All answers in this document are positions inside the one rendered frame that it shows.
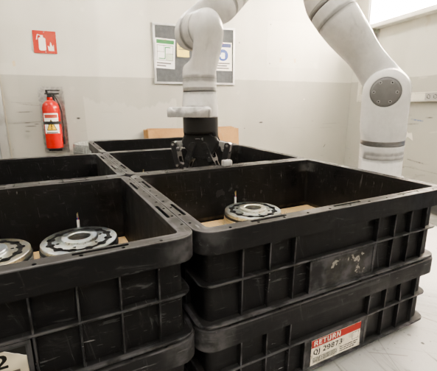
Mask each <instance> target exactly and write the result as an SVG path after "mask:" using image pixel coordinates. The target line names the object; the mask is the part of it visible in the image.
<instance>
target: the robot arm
mask: <svg viewBox="0 0 437 371"><path fill-rule="evenodd" d="M247 1H248V0H200V1H198V2H197V3H196V4H195V5H193V6H192V7H191V8H189V9H188V10H187V11H186V12H185V13H184V14H183V15H182V16H181V17H180V18H179V19H178V22H177V24H176V25H175V39H176V41H177V43H178V45H179V46H180V47H181V48H182V49H185V50H187V51H192V57H191V60H190V61H189V62H188V63H186V64H185V65H184V67H183V102H182V107H169V108H168V109H167V117H170V118H171V117H173V118H174V117H183V139H182V141H172V142H171V143H170V146H171V150H172V156H173V159H174V163H175V167H176V168H179V169H184V168H192V164H193V163H194V160H195V158H206V159H207V161H208V163H209V164H210V166H216V165H220V164H219V162H218V157H217V154H216V152H215V151H216V149H217V148H218V146H220V147H221V151H222V152H223V156H222V160H228V159H230V158H231V150H232V146H233V144H232V143H231V142H225V141H221V140H220V139H219V136H218V102H217V92H216V91H217V76H216V70H217V65H218V63H219V59H220V52H221V48H222V44H223V24H226V23H228V22H229V21H230V20H231V19H232V18H233V17H234V16H235V15H236V14H237V13H238V12H239V11H240V10H241V9H242V8H243V6H244V5H245V4H246V3H247ZM303 1H304V7H305V10H306V13H307V16H308V18H309V19H310V21H311V22H312V24H313V26H314V27H315V28H316V29H317V31H318V33H319V34H320V35H321V37H322V38H323V39H324V40H325V41H326V42H327V43H328V45H329V46H330V47H331V48H332V49H333V50H334V51H335V52H336V53H337V54H338V55H339V56H340V57H341V58H342V59H343V60H344V61H346V63H347V64H348V65H349V66H350V67H351V69H352V71H353V72H354V73H355V75H356V77H357V78H358V80H359V81H360V84H361V85H362V87H363V92H362V99H361V110H360V148H359V158H358V169H364V170H368V171H372V172H379V173H383V174H389V175H393V176H397V177H403V176H402V164H403V157H404V151H405V141H406V135H407V128H408V116H409V109H410V98H411V93H412V82H411V80H410V77H409V76H408V75H407V74H406V73H405V72H404V71H403V70H402V69H401V68H400V67H399V66H398V65H397V64H396V63H395V62H394V61H393V60H392V59H391V58H390V57H389V55H388V54H387V53H386V52H385V50H384V49H383V48H382V47H381V45H380V44H379V42H378V40H377V39H376V37H375V35H374V33H373V31H372V29H371V27H370V25H369V23H368V21H367V20H366V17H365V16H364V15H363V12H362V11H361V9H360V8H359V6H358V4H357V2H356V1H355V0H303ZM183 146H184V147H185V148H186V150H187V154H186V157H185V162H183V155H182V152H181V150H182V149H183Z"/></svg>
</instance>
